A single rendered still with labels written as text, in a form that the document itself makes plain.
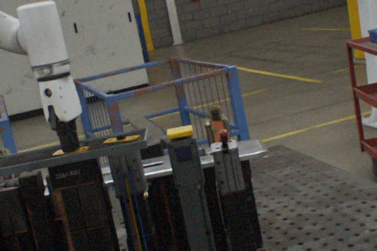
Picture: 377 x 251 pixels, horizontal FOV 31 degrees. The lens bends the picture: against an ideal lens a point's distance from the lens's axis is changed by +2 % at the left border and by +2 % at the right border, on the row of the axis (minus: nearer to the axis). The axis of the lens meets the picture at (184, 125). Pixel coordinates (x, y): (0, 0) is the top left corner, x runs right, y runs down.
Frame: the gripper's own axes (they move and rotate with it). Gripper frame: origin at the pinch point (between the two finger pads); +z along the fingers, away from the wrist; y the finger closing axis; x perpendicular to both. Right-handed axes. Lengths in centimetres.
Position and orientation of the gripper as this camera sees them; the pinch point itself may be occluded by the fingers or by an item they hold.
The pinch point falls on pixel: (69, 141)
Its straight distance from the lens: 158.3
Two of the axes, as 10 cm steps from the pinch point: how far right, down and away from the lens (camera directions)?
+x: -9.5, 1.3, 2.7
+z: 1.9, 9.6, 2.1
